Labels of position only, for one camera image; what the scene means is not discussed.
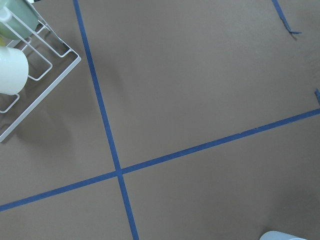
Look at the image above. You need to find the light blue plastic cup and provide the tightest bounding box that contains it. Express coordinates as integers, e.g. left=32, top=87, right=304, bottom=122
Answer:
left=259, top=230, right=306, bottom=240

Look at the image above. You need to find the white cup in rack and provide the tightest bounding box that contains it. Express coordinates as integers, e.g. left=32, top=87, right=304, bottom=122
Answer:
left=0, top=46, right=29, bottom=96

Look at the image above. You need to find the green cup in rack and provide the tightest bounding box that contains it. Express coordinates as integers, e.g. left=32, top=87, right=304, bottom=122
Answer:
left=0, top=0, right=39, bottom=40

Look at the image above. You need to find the white wire dish rack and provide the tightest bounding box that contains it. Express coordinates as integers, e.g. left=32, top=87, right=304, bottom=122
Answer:
left=0, top=0, right=81, bottom=141

